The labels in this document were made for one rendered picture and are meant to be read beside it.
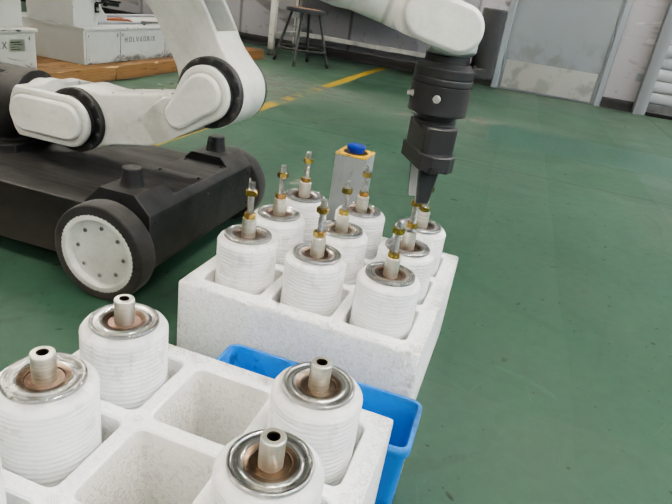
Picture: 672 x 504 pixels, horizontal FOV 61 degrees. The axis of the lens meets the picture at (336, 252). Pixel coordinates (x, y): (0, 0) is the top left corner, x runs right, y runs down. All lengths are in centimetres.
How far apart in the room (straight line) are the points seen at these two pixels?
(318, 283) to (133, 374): 31
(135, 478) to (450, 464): 47
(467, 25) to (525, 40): 506
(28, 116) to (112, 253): 43
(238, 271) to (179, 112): 44
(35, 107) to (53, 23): 212
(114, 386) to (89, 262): 57
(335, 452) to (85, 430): 24
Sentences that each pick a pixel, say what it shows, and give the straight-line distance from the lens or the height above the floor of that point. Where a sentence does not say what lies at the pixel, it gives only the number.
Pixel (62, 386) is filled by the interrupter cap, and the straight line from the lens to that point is 60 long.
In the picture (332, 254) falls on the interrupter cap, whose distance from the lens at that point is 88.
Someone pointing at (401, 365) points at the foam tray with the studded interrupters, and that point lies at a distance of 83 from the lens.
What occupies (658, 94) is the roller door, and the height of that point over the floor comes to 19.
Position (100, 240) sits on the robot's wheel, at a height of 13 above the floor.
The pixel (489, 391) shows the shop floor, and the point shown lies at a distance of 111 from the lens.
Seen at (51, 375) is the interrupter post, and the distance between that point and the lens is 61.
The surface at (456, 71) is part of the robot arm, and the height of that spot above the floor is 54.
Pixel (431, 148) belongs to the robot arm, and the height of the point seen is 43.
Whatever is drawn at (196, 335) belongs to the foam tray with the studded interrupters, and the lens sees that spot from 96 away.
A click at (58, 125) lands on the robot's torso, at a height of 27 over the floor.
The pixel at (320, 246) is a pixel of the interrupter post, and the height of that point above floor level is 27.
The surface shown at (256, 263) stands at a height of 22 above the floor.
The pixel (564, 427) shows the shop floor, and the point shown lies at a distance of 110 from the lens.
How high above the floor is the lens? 62
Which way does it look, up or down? 24 degrees down
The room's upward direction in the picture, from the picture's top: 9 degrees clockwise
